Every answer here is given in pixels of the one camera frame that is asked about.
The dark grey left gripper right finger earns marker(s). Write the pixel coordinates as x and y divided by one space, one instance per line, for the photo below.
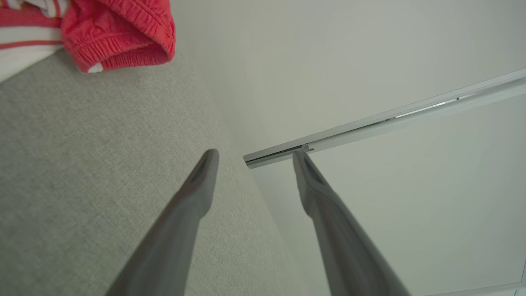
345 255

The grey fabric sofa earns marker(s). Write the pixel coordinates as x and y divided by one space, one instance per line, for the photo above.
82 144

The red shorts with white stripe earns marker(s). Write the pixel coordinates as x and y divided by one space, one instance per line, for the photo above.
115 33

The red and white basketball jersey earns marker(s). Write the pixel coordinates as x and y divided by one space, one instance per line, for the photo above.
24 41

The silver wall rail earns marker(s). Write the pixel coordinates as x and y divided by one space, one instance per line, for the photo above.
370 123

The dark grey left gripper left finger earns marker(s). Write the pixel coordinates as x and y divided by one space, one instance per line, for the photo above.
172 238

